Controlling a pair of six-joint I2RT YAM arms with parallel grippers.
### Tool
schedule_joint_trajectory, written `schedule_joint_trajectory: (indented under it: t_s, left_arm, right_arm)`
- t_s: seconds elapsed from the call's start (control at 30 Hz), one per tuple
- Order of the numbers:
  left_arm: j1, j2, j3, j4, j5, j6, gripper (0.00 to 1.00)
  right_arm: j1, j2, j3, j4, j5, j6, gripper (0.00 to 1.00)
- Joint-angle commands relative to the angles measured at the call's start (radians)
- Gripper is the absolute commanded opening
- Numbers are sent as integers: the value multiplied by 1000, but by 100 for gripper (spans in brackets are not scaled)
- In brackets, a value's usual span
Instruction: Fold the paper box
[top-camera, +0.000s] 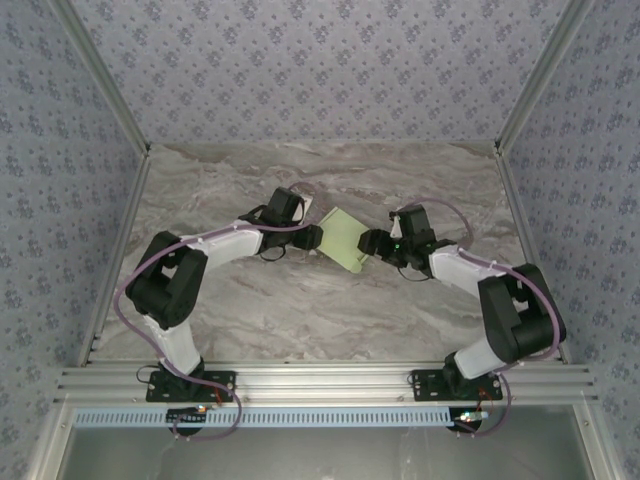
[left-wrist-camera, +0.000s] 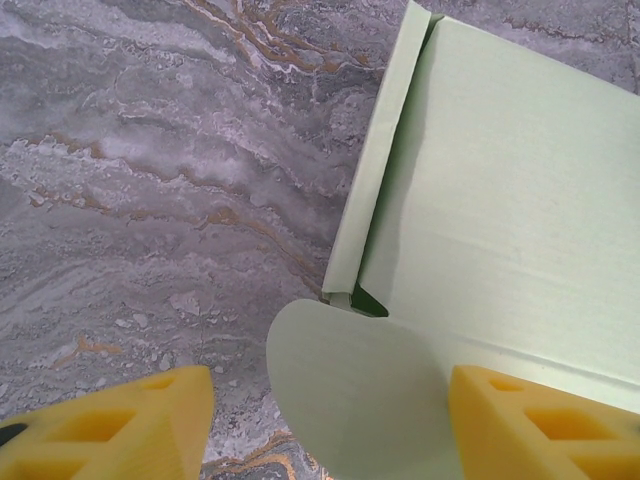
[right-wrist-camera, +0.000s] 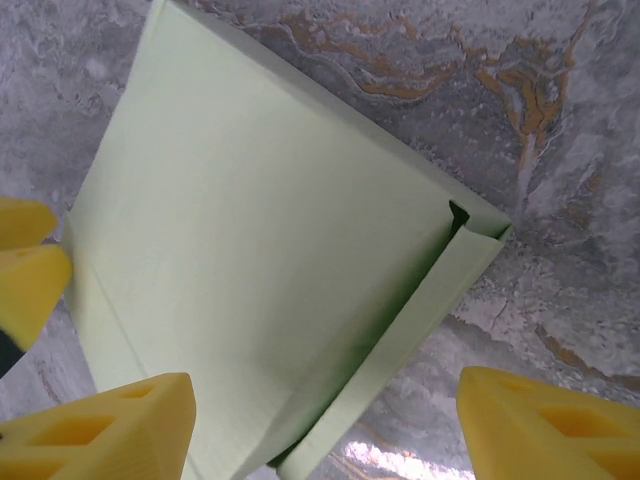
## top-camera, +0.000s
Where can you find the grey metal shelf panel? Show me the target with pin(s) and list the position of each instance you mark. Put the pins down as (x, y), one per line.
(320, 455)

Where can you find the aluminium frame cross rail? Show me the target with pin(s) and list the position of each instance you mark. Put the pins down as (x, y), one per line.
(320, 382)

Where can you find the small circuit board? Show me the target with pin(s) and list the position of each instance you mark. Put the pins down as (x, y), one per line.
(187, 414)
(470, 417)

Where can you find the aluminium frame post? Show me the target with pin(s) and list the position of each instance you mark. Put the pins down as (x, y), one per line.
(100, 70)
(545, 70)

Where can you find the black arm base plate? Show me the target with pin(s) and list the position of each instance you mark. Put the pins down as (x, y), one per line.
(225, 387)
(425, 387)

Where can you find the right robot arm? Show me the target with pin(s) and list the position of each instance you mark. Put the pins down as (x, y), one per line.
(520, 310)

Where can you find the aluminium frame side rail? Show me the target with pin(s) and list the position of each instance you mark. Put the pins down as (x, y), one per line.
(117, 250)
(530, 240)

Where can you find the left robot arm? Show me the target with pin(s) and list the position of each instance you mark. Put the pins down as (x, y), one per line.
(170, 280)

